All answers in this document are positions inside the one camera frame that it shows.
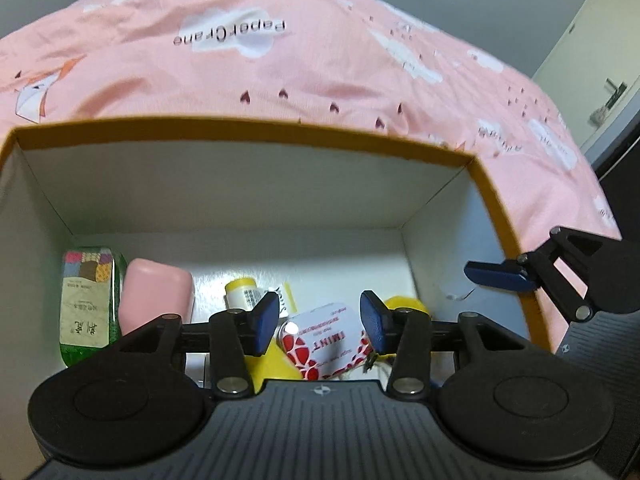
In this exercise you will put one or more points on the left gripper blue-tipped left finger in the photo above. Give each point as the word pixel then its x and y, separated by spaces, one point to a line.
pixel 234 335

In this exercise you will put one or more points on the white door with handle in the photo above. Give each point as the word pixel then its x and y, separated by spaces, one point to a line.
pixel 592 73

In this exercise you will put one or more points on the white pouch with label card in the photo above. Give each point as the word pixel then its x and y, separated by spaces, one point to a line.
pixel 379 370

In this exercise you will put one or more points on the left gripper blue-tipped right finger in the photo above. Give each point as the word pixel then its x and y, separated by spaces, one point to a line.
pixel 407 335

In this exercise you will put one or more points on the pink cloud-print bedspread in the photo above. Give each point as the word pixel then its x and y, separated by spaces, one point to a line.
pixel 353 65

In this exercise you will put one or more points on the pink plastic bottle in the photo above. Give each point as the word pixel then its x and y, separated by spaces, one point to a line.
pixel 152 289

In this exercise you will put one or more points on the red white mint tin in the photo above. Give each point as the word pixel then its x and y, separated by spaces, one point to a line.
pixel 325 342

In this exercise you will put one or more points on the green glass bottle with label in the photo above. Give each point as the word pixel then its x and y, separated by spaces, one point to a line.
pixel 91 288

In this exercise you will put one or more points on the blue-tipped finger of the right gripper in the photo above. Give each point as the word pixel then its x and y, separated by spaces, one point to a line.
pixel 530 274

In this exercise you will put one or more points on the orange cardboard box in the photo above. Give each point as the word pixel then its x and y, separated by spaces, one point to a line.
pixel 330 212

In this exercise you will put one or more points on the yellow bottle with white label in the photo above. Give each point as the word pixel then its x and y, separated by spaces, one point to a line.
pixel 243 294

